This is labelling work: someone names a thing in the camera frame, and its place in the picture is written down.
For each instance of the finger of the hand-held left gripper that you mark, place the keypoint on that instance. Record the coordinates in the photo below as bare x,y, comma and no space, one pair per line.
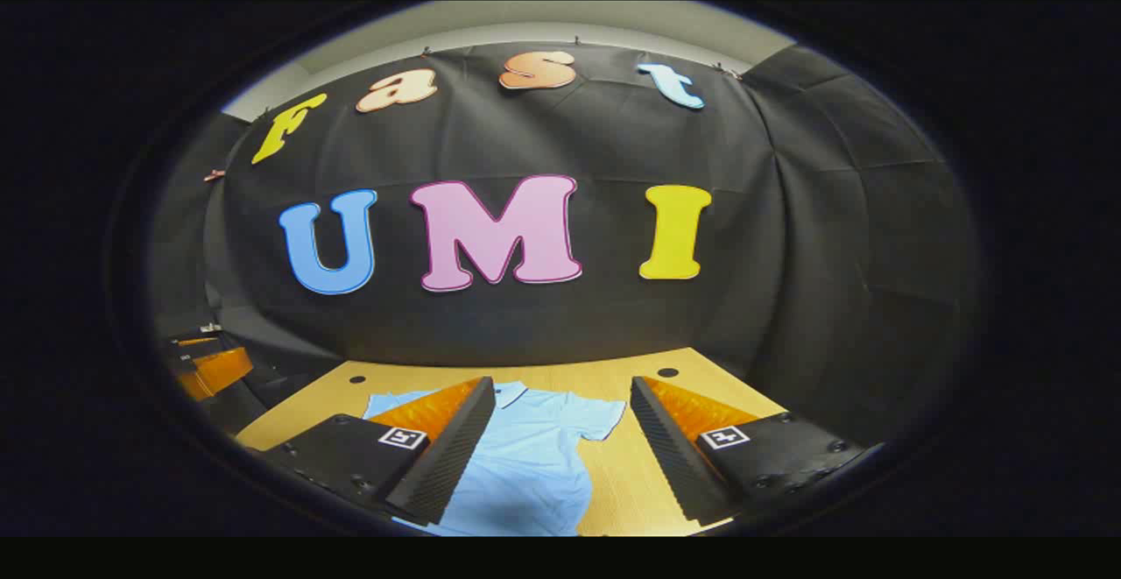
219,371
197,342

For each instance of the light blue T-shirt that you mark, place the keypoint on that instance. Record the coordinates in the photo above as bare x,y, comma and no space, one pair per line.
534,465

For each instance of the black backdrop cloth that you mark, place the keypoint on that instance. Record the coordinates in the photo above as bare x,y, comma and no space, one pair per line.
613,325

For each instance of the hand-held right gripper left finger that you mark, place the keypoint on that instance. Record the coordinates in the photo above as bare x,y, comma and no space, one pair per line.
448,455

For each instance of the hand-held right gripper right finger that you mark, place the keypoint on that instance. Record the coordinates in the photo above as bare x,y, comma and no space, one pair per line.
674,455

